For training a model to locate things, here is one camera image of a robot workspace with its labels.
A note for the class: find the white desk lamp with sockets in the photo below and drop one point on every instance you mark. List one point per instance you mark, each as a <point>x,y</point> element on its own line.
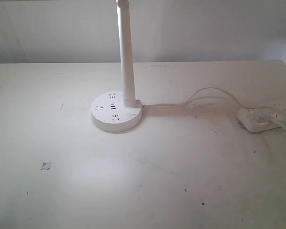
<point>119,111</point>

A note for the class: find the torn tape scrap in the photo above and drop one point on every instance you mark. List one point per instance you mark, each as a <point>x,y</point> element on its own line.
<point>46,166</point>

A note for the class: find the white power strip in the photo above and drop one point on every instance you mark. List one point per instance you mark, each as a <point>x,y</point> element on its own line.
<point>277,114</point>

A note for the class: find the white round plug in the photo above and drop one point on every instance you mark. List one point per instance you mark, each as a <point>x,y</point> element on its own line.
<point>261,116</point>

